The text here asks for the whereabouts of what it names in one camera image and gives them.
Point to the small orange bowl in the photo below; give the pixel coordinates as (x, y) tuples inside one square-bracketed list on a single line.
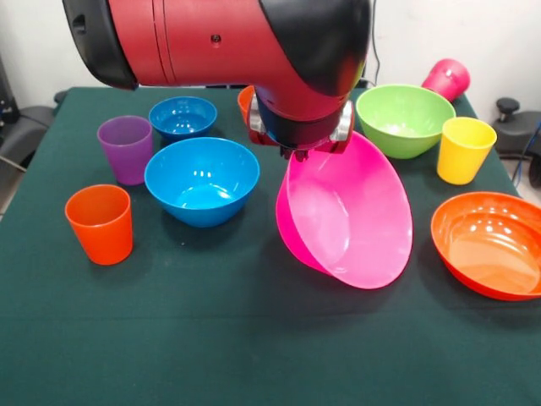
[(245, 103)]

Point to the black pedestal leg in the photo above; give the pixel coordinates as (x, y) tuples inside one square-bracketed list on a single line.
[(25, 127), (515, 135)]

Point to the purple cup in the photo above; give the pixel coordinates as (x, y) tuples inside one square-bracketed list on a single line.
[(127, 156)]

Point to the orange cup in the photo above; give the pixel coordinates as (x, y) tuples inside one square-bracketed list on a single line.
[(101, 228)]

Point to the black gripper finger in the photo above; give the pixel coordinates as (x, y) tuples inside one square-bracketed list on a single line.
[(296, 155), (306, 156)]

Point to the small dark blue bowl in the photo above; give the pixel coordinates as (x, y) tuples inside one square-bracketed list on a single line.
[(181, 116)]

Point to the pink cup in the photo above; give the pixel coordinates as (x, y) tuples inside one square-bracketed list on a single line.
[(448, 80)]

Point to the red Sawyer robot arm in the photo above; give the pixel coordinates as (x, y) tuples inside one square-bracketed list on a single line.
[(211, 42)]

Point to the dark green table cloth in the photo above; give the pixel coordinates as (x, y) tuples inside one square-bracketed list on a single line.
[(270, 317)]

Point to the yellow cup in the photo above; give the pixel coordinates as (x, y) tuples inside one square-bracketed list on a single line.
[(462, 156)]

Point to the large shallow orange bowl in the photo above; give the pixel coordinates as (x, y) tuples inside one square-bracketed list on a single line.
[(490, 249)]

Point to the large pink bowl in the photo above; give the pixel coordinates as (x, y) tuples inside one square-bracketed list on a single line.
[(351, 220)]

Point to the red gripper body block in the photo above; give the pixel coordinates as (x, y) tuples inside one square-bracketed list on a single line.
[(338, 148)]

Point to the light blue bowl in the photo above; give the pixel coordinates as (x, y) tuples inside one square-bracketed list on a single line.
[(198, 186)]

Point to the green bowl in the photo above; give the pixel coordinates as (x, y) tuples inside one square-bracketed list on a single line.
[(403, 122)]

